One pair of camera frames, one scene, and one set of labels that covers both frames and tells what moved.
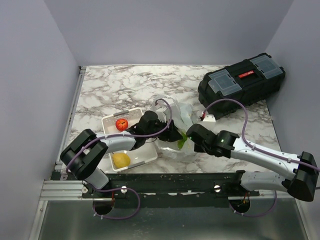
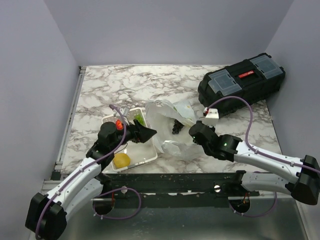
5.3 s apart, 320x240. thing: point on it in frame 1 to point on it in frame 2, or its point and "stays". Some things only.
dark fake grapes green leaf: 180,143 to 177,127
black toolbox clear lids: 252,80 stays
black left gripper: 172,135 to 139,133
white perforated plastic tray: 146,151 stays
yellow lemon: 120,160 stays
